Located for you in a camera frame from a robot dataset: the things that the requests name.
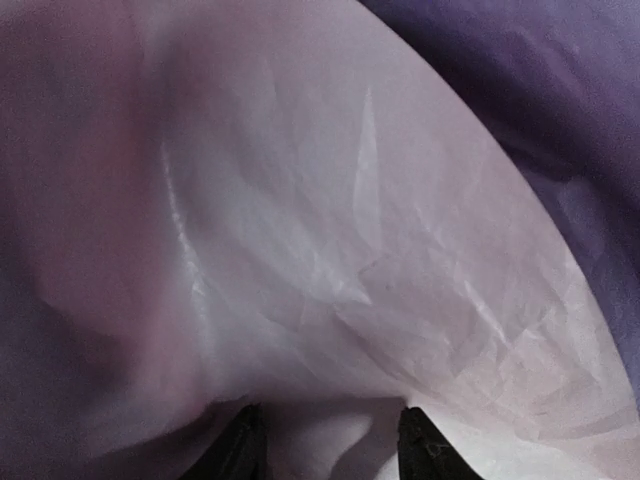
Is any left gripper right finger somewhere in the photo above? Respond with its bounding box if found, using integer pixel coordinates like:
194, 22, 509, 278
397, 407, 480, 480

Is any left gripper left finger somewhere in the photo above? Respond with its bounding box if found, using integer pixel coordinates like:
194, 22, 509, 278
187, 404, 268, 480

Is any pink purple wrapping paper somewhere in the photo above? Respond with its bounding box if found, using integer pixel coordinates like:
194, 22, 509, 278
1, 1, 639, 479

